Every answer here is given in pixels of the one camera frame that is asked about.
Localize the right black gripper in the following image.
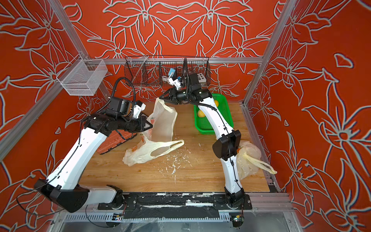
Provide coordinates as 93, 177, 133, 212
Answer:
161, 88, 195, 107

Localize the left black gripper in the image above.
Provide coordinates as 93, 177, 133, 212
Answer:
121, 115, 156, 132

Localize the orange-print plastic bag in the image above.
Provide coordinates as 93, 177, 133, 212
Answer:
122, 98, 185, 166

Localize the yellow-pink peach second row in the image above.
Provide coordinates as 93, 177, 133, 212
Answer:
197, 110, 206, 118

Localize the yellow translucent plastic bag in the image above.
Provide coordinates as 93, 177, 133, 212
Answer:
237, 140, 277, 180

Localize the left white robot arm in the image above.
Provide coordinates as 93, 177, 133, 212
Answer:
34, 97, 153, 213

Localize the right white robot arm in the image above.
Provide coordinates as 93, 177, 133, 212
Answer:
160, 73, 245, 208

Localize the blue white small box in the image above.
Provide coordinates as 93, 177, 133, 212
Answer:
168, 68, 175, 78

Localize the white button box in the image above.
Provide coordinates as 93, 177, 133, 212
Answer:
197, 73, 207, 84

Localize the green plastic basket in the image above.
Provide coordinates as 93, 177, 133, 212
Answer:
193, 93, 234, 135

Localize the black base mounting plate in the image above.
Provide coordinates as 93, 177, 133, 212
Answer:
97, 192, 252, 221

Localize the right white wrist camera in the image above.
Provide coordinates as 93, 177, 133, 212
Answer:
167, 76, 182, 90

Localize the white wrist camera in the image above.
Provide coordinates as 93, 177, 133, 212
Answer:
132, 101, 146, 119
167, 76, 182, 90

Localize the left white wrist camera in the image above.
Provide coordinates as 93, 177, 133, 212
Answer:
132, 101, 146, 119

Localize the black wire wall basket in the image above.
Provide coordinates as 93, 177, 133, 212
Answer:
124, 56, 211, 87

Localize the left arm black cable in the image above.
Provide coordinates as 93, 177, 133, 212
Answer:
111, 77, 137, 102

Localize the clear acrylic wall box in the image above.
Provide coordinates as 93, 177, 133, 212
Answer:
57, 60, 108, 96

